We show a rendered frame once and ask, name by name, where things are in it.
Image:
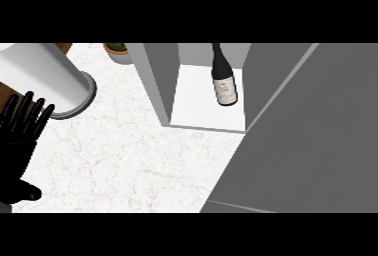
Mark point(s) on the flat dark grey cabinet door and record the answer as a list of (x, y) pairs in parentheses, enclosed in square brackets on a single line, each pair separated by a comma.
[(305, 140)]

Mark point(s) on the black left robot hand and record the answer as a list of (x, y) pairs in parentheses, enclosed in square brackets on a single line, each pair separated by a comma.
[(20, 140)]

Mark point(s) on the white cylindrical container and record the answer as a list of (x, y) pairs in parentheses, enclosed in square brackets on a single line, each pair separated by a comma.
[(42, 78)]

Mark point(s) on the dark green wine bottle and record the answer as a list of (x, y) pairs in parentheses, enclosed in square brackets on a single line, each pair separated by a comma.
[(225, 87)]

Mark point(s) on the potted plant in grey pot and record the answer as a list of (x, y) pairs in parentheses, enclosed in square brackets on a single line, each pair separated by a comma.
[(119, 52)]

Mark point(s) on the grey open cabinet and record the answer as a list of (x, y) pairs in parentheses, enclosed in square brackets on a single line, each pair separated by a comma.
[(208, 96)]

